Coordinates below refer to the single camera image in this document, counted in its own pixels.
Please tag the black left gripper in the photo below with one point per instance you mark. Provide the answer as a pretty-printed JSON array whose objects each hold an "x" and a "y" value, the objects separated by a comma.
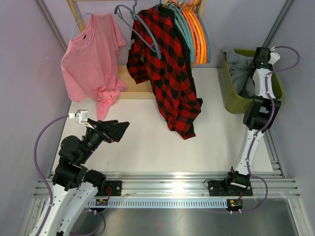
[{"x": 110, "y": 131}]

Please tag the grey button shirt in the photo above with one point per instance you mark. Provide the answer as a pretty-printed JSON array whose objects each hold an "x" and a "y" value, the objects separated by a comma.
[{"x": 238, "y": 66}]

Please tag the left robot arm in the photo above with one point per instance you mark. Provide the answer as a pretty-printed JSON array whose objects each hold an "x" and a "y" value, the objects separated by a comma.
[{"x": 73, "y": 185}]

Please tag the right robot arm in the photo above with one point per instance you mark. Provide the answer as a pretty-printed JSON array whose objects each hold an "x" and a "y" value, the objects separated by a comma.
[{"x": 257, "y": 119}]

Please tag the pink t-shirt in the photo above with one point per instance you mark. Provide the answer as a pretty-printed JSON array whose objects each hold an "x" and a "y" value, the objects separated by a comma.
[{"x": 90, "y": 66}]

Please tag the black shirt on hanger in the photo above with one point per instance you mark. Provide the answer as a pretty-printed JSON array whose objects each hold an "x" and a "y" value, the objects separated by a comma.
[{"x": 185, "y": 49}]

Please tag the teal empty hanger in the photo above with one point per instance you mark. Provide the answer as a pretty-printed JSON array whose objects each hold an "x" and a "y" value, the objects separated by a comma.
[{"x": 199, "y": 11}]

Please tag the yellow plastic hanger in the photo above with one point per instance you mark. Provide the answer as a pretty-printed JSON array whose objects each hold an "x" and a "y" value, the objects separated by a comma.
[{"x": 198, "y": 32}]

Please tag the red black plaid shirt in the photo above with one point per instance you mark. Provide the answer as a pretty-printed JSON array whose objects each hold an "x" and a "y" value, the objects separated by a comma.
[{"x": 156, "y": 55}]

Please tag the orange plastic hanger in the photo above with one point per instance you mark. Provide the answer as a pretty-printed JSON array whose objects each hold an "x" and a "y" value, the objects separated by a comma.
[{"x": 185, "y": 23}]

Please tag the green plastic basket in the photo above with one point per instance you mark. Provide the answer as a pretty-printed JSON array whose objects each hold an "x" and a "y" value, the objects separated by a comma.
[{"x": 233, "y": 102}]

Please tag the aluminium corner profile right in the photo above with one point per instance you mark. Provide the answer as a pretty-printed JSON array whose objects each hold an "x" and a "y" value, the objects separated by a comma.
[{"x": 278, "y": 22}]

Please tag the aluminium corner profile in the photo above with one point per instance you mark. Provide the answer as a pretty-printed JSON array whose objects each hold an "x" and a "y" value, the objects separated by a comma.
[
  {"x": 278, "y": 22},
  {"x": 53, "y": 26}
]

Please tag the aluminium corner profile left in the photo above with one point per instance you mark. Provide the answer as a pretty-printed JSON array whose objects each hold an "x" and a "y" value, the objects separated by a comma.
[{"x": 53, "y": 26}]

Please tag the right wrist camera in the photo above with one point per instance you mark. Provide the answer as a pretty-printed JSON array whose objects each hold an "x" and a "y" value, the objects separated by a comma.
[{"x": 274, "y": 56}]

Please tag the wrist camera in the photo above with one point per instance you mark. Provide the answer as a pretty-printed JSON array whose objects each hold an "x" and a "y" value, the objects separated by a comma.
[
  {"x": 81, "y": 117},
  {"x": 274, "y": 56}
]

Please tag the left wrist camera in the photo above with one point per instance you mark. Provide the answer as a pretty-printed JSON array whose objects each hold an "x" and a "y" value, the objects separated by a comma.
[{"x": 81, "y": 117}]

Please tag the wooden rack frame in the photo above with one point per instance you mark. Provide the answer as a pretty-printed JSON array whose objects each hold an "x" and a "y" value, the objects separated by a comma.
[{"x": 141, "y": 91}]

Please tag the white slotted cable duct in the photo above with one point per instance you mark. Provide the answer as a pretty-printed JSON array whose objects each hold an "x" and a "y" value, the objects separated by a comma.
[{"x": 157, "y": 203}]

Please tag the light blue wire hanger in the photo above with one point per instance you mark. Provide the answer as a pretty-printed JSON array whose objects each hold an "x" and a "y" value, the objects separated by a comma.
[{"x": 79, "y": 18}]

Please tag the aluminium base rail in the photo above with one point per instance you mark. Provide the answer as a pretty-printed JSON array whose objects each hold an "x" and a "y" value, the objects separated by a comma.
[{"x": 192, "y": 185}]

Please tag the wooden clothes rail rod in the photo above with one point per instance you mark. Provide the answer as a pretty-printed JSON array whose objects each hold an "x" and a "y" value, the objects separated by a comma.
[{"x": 98, "y": 0}]

